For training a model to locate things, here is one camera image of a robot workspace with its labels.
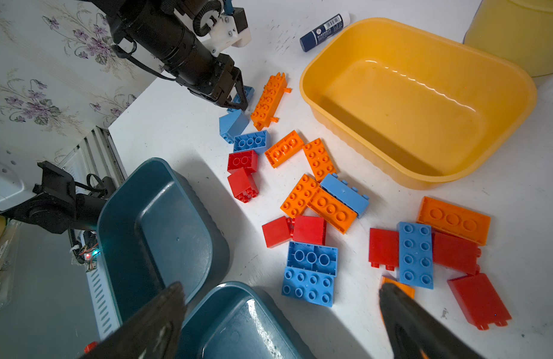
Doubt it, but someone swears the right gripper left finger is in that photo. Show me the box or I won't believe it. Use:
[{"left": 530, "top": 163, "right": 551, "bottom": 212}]
[{"left": 82, "top": 281, "right": 187, "bottom": 358}]

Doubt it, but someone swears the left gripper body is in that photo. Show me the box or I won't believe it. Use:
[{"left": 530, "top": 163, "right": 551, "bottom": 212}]
[{"left": 177, "top": 54, "right": 240, "bottom": 108}]

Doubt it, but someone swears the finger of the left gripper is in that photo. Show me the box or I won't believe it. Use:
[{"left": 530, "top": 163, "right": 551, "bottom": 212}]
[{"left": 233, "top": 71, "right": 248, "bottom": 112}]

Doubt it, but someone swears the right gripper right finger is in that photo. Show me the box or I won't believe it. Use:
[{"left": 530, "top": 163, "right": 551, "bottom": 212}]
[{"left": 379, "top": 283, "right": 481, "bottom": 358}]

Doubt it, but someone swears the long orange lego plate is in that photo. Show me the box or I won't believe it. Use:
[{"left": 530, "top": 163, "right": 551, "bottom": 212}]
[{"left": 251, "top": 73, "right": 291, "bottom": 131}]

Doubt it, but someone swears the blue sloped lego brick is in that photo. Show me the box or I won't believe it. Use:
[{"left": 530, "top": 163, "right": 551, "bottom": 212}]
[{"left": 219, "top": 110, "right": 249, "bottom": 144}]

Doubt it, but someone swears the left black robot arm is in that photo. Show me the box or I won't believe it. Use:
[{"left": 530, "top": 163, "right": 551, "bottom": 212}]
[{"left": 94, "top": 1, "right": 251, "bottom": 111}]

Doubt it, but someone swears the orange curved lego piece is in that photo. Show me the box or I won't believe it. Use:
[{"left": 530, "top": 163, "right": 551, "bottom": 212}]
[{"left": 379, "top": 277, "right": 422, "bottom": 335}]

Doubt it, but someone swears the red lego lower panel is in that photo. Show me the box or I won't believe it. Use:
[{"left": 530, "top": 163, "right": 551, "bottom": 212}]
[{"left": 447, "top": 273, "right": 512, "bottom": 331}]

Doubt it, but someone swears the red lego panel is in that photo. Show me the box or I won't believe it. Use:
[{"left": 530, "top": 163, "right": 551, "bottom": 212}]
[
  {"left": 447, "top": 273, "right": 512, "bottom": 331},
  {"left": 368, "top": 228, "right": 399, "bottom": 271},
  {"left": 433, "top": 232, "right": 481, "bottom": 275}
]

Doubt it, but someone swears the blue glue stick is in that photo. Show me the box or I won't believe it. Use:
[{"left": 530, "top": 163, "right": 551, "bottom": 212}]
[{"left": 300, "top": 12, "right": 351, "bottom": 52}]

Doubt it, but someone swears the right teal plastic bin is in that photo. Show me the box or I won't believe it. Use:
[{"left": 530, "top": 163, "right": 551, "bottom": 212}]
[{"left": 176, "top": 281, "right": 315, "bottom": 358}]

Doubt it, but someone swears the teal plastic bin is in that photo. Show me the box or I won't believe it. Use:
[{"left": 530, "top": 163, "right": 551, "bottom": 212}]
[
  {"left": 98, "top": 158, "right": 230, "bottom": 323},
  {"left": 176, "top": 281, "right": 315, "bottom": 358}
]

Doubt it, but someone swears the red lego right panel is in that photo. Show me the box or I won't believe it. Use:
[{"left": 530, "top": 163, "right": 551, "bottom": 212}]
[{"left": 433, "top": 232, "right": 481, "bottom": 275}]

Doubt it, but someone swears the blue long lego brick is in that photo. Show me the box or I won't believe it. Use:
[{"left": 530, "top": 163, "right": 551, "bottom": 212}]
[{"left": 397, "top": 221, "right": 434, "bottom": 290}]

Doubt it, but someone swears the red lego left panel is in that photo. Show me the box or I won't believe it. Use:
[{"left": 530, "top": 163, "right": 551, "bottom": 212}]
[{"left": 368, "top": 228, "right": 399, "bottom": 271}]

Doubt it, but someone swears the left teal plastic bin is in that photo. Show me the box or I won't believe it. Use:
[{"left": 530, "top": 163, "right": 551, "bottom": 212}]
[{"left": 98, "top": 158, "right": 230, "bottom": 323}]

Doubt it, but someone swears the orange flat lego top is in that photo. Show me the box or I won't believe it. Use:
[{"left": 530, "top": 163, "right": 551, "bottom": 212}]
[{"left": 417, "top": 197, "right": 491, "bottom": 246}]

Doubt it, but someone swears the large blue lego block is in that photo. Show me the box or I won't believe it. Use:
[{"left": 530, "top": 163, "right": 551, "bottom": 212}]
[{"left": 282, "top": 241, "right": 338, "bottom": 308}]

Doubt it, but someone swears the orange lego brick pair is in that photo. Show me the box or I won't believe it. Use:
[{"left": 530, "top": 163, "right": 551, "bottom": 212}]
[{"left": 280, "top": 174, "right": 357, "bottom": 234}]

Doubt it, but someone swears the red lego brick small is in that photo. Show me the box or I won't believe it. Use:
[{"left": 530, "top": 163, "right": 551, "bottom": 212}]
[{"left": 262, "top": 216, "right": 294, "bottom": 248}]

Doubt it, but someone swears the yellow plastic bin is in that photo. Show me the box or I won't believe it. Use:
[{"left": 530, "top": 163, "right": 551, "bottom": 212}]
[{"left": 300, "top": 18, "right": 537, "bottom": 190}]

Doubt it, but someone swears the yellow pen cup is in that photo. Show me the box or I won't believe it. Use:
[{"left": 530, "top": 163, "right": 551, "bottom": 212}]
[{"left": 463, "top": 0, "right": 553, "bottom": 78}]

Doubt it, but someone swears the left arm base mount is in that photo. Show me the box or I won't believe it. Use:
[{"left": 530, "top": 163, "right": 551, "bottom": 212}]
[{"left": 0, "top": 161, "right": 116, "bottom": 234}]

